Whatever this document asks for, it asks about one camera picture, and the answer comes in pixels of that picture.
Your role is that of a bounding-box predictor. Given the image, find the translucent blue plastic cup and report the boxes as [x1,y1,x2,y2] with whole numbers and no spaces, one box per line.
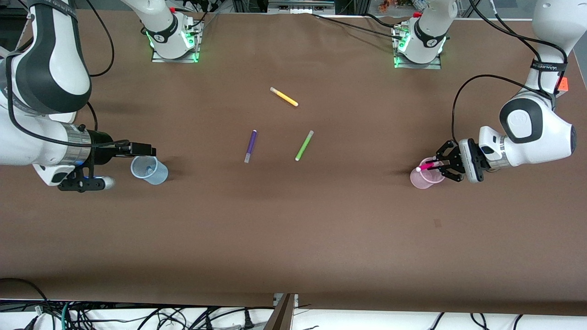
[130,155,169,186]

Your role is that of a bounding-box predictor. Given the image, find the translucent pink plastic cup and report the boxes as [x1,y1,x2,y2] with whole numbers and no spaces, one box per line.
[410,157,446,189]

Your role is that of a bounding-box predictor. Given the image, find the purple marker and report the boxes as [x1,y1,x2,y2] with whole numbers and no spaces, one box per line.
[244,130,258,164]

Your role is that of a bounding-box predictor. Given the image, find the green marker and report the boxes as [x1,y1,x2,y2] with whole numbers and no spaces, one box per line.
[295,130,315,161]

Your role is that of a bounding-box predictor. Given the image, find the yellow marker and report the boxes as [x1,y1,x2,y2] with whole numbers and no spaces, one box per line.
[270,87,299,107]

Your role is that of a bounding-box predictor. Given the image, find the brown paper table cover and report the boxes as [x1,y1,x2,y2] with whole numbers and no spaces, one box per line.
[0,9,587,317]

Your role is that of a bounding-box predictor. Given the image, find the dark table support beam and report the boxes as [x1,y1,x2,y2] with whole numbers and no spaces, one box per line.
[264,293,296,330]

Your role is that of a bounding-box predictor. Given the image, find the black left camera bracket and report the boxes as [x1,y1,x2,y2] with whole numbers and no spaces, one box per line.
[471,142,484,184]

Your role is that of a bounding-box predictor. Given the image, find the black camera bracket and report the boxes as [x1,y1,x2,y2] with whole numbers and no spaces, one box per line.
[57,176,105,193]
[471,142,484,184]

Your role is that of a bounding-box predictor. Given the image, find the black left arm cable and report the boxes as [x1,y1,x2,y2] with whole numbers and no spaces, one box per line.
[452,0,569,143]

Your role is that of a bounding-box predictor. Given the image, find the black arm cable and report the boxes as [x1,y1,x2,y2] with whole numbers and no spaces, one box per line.
[5,0,115,147]
[452,0,569,143]

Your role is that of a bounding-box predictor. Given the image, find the black right camera bracket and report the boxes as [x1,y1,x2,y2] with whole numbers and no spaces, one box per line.
[57,176,105,193]

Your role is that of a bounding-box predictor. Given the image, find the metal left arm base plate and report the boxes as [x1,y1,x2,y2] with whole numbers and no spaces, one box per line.
[393,25,442,70]

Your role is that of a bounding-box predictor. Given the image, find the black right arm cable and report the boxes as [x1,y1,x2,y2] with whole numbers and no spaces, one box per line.
[5,0,115,147]

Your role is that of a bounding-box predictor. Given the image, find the thin black table cable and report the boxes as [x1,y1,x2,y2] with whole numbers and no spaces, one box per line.
[362,12,400,28]
[312,13,405,37]

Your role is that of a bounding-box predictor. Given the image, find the thick black floor cable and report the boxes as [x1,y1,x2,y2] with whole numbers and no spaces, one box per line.
[0,277,49,317]

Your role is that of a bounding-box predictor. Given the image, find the silver aluminium rail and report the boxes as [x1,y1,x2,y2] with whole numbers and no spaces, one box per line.
[267,0,335,14]

